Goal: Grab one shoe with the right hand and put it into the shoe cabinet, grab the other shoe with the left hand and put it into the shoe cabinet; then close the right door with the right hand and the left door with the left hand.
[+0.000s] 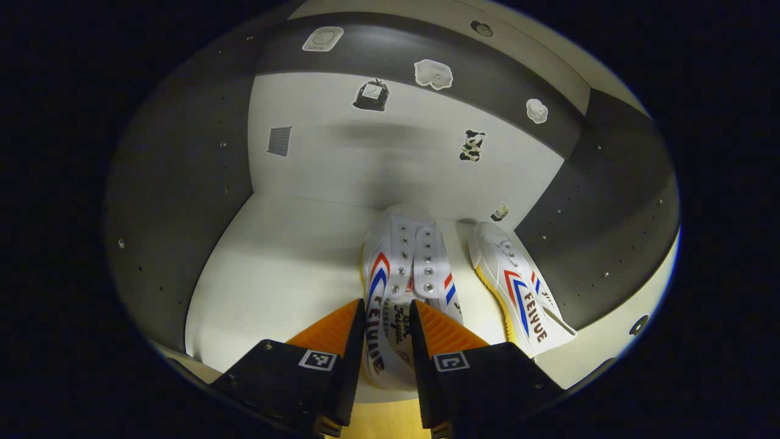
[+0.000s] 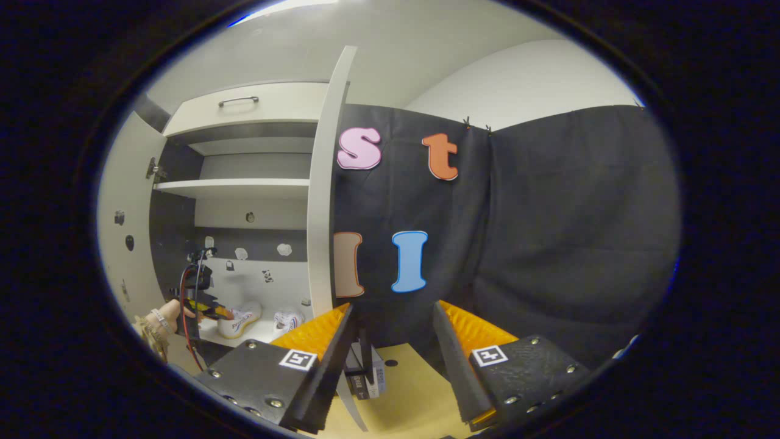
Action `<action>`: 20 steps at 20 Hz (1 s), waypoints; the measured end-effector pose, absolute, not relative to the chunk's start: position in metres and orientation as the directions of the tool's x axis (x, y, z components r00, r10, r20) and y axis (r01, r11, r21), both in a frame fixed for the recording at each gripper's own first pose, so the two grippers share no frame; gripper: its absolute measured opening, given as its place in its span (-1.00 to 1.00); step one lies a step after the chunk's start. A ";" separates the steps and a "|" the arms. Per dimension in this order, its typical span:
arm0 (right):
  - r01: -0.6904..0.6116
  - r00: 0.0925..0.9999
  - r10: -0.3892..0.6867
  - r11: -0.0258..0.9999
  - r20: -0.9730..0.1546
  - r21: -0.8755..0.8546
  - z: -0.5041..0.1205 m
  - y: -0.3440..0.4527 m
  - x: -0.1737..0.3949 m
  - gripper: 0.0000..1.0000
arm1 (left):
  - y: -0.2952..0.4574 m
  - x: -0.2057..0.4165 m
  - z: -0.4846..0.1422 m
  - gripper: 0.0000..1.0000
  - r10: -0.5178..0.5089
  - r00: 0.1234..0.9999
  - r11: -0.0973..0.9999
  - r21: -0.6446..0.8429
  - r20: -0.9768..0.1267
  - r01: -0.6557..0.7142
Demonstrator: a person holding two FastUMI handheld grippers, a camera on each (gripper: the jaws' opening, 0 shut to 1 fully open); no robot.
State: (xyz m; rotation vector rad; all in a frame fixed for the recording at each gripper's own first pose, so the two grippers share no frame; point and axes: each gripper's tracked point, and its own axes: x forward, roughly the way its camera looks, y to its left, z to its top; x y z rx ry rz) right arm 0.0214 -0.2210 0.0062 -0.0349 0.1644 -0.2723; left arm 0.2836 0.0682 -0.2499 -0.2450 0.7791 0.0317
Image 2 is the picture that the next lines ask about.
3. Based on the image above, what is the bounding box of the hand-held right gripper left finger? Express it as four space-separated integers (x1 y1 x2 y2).
195 303 360 435

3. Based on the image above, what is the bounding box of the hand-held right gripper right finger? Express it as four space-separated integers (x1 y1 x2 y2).
433 300 610 430

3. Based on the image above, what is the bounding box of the white shoe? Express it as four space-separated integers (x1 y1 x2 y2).
273 310 306 335
218 301 263 340

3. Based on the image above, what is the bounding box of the white shoe cabinet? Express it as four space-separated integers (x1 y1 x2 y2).
149 82 331 349

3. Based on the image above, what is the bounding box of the white cabinet shelf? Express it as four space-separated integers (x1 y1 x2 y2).
188 137 315 157
154 178 311 201

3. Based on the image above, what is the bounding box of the black backdrop cloth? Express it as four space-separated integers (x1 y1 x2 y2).
332 102 682 369

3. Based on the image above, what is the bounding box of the red gripper cable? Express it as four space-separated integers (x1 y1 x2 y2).
179 268 206 373

